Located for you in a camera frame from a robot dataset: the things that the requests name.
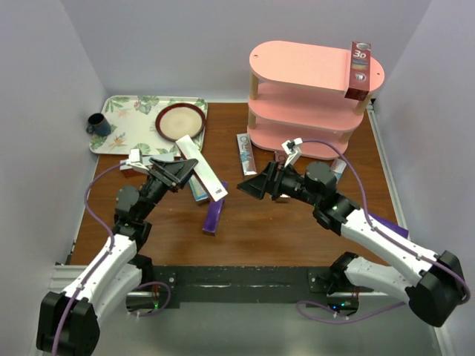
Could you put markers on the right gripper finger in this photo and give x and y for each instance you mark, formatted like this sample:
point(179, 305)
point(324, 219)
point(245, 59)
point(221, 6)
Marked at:
point(276, 193)
point(256, 187)

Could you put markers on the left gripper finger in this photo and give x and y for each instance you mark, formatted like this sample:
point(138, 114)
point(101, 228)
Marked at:
point(179, 165)
point(180, 173)

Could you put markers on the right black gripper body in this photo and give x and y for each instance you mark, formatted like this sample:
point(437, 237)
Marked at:
point(292, 185)

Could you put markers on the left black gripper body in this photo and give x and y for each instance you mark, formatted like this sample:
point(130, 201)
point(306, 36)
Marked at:
point(156, 187)

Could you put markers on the red toothpaste box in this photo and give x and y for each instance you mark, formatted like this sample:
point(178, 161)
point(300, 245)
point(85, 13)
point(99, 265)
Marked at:
point(202, 170)
point(128, 171)
point(359, 71)

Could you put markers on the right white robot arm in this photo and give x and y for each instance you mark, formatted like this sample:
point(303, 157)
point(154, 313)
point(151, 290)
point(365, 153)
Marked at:
point(431, 284)

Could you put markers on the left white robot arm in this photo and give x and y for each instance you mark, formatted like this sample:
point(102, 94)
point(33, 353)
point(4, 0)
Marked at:
point(70, 320)

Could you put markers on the pink three-tier shelf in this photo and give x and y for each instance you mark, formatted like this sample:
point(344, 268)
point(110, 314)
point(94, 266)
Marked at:
point(297, 91)

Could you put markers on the silver toothpaste box middle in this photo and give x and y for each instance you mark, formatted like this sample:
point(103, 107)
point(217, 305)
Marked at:
point(280, 157)

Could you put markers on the silver toothpaste box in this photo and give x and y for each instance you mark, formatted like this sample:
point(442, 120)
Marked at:
point(280, 157)
point(247, 159)
point(338, 167)

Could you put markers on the blue toothpaste box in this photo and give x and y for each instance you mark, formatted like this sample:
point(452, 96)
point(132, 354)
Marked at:
point(199, 193)

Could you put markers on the silver toothpaste box left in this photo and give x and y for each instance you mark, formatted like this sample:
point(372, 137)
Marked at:
point(247, 159)

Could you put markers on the brown rimmed beige plate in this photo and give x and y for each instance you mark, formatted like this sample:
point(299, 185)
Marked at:
point(178, 120)

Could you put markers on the purple toothpaste box centre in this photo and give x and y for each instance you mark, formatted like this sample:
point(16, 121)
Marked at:
point(213, 216)

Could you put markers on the purple toothpaste box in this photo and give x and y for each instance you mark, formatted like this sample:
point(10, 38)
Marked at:
point(213, 216)
point(389, 224)

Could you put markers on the silver toothpaste box right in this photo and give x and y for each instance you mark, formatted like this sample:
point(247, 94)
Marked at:
point(338, 167)

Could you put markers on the floral serving tray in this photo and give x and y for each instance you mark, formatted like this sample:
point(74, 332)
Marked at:
point(133, 124)

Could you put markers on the dark blue mug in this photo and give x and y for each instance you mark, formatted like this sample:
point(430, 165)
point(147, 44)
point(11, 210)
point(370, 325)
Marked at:
point(99, 125)

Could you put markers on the purple toothpaste box right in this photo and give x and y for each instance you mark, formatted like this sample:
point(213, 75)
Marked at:
point(389, 224)

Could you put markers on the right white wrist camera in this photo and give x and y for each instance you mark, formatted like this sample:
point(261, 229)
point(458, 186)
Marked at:
point(292, 149)

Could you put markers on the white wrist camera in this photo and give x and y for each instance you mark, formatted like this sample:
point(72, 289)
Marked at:
point(135, 160)
point(292, 149)

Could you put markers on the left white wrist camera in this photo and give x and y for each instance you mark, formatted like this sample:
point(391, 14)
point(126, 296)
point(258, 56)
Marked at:
point(135, 160)

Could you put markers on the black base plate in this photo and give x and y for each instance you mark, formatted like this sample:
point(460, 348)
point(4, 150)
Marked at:
point(241, 284)

